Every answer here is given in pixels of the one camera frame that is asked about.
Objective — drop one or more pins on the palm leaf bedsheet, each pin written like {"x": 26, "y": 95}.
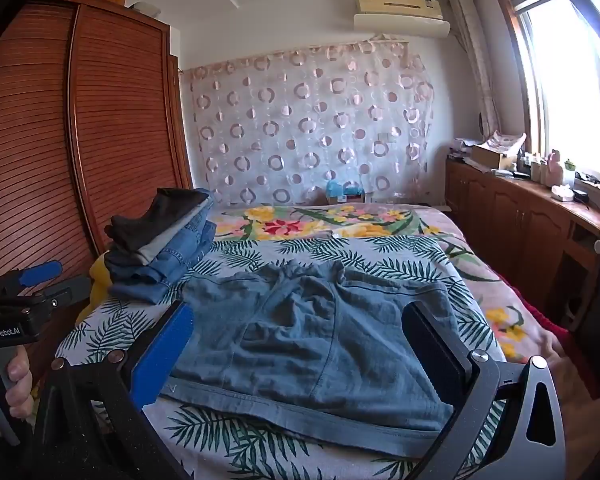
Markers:
{"x": 220, "y": 260}

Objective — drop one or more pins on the wooden slatted wardrobe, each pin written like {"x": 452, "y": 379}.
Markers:
{"x": 120, "y": 110}

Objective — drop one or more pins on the beige window curtain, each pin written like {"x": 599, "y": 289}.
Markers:
{"x": 472, "y": 60}

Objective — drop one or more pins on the white printed bag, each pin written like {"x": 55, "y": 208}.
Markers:
{"x": 505, "y": 139}

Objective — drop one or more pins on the blue plastic bag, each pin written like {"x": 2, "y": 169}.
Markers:
{"x": 335, "y": 192}

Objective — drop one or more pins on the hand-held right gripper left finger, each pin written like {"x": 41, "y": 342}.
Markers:
{"x": 162, "y": 360}

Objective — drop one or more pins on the small colourful box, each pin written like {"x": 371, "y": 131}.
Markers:
{"x": 355, "y": 194}

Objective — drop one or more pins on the red cloth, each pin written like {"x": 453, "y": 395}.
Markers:
{"x": 535, "y": 312}

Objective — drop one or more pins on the blue-grey pants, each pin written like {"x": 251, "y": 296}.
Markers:
{"x": 305, "y": 340}

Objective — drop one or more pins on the sheer circle-patterned curtain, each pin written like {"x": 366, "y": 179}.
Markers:
{"x": 305, "y": 125}

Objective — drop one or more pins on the wooden side cabinet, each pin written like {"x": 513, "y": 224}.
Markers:
{"x": 520, "y": 220}

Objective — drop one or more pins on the folded grey pants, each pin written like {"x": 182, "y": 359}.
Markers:
{"x": 172, "y": 244}

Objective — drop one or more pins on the window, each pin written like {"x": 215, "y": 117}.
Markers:
{"x": 565, "y": 85}

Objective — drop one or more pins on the wall socket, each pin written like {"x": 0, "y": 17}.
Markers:
{"x": 387, "y": 137}

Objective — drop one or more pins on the cardboard box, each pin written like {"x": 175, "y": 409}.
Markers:
{"x": 490, "y": 156}

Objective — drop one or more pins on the small potted plant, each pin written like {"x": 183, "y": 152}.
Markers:
{"x": 570, "y": 172}

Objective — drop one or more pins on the yellow cloth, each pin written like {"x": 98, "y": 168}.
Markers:
{"x": 97, "y": 285}

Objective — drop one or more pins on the floral blanket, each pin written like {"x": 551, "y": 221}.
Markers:
{"x": 290, "y": 222}

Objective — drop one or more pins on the folded blue jeans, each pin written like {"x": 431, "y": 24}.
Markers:
{"x": 145, "y": 285}

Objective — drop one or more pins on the white box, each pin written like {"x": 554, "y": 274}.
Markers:
{"x": 146, "y": 8}

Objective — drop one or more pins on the person's left hand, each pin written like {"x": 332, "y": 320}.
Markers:
{"x": 20, "y": 380}

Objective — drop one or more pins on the wall air conditioner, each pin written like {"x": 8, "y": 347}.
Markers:
{"x": 400, "y": 22}

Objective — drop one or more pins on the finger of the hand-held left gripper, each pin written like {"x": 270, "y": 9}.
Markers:
{"x": 40, "y": 272}
{"x": 70, "y": 291}

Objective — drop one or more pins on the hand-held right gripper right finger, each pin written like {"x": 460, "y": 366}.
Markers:
{"x": 430, "y": 355}

